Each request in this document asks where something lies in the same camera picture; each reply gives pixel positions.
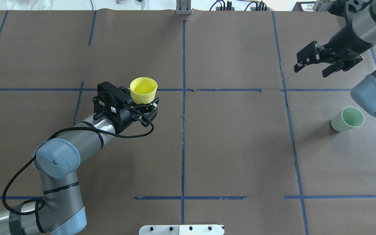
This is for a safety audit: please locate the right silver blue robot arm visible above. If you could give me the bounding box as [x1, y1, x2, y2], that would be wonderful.
[294, 0, 376, 117]

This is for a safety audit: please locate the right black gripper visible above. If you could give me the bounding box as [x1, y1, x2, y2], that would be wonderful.
[294, 28, 365, 78]

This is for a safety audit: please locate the small metal cup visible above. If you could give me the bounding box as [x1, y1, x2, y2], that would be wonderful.
[312, 0, 332, 12]

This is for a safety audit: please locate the yellow plastic cup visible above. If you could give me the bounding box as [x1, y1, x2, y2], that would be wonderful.
[130, 77, 158, 104]

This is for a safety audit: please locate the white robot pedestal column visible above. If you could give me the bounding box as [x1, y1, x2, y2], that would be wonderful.
[139, 224, 225, 235]

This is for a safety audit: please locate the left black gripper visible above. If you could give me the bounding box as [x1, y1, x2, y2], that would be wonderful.
[92, 82, 160, 134]

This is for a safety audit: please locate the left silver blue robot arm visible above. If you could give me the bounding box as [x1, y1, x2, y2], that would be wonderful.
[0, 82, 159, 235]

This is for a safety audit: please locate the green plastic cup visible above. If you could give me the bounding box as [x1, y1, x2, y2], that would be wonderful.
[330, 106, 365, 132]

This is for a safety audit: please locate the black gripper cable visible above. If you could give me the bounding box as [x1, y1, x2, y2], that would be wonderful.
[2, 108, 155, 216]

